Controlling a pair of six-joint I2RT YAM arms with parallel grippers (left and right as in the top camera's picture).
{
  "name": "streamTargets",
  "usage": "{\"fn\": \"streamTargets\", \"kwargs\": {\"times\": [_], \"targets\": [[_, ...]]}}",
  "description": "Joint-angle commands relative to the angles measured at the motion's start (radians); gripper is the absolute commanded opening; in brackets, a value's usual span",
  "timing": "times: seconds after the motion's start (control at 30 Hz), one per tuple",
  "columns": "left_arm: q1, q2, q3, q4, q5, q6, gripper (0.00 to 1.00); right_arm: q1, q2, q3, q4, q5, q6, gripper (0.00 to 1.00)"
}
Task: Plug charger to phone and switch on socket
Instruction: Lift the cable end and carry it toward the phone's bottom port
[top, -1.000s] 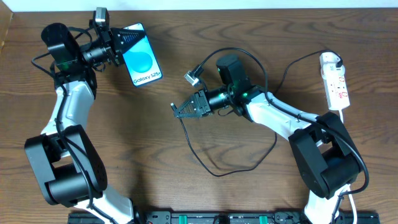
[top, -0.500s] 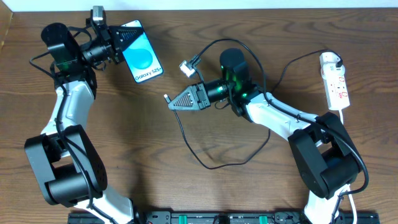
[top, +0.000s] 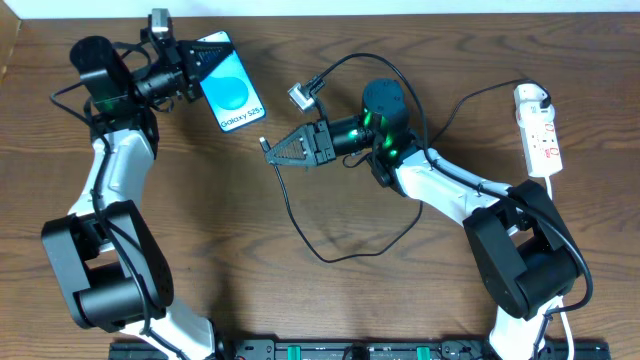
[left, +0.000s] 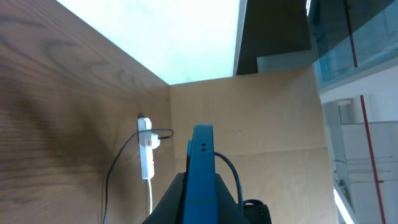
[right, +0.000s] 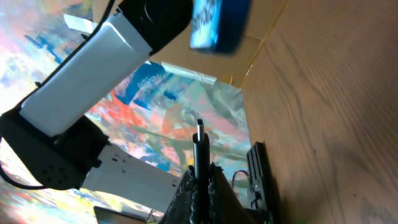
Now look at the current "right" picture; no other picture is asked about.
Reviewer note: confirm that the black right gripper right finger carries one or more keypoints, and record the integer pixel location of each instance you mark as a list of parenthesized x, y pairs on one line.
[(224, 206)]

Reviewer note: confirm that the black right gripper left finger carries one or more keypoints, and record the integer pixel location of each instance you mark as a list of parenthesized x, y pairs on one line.
[(179, 210)]

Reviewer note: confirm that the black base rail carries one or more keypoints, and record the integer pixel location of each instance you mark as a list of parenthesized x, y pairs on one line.
[(262, 194)]

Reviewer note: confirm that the colourful painted backdrop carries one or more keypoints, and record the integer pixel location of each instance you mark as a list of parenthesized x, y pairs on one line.
[(151, 115)]

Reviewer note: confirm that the blue smartphone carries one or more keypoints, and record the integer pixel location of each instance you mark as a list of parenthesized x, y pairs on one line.
[(218, 25)]

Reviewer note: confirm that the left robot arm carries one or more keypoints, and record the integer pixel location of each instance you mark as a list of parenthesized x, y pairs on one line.
[(49, 130)]

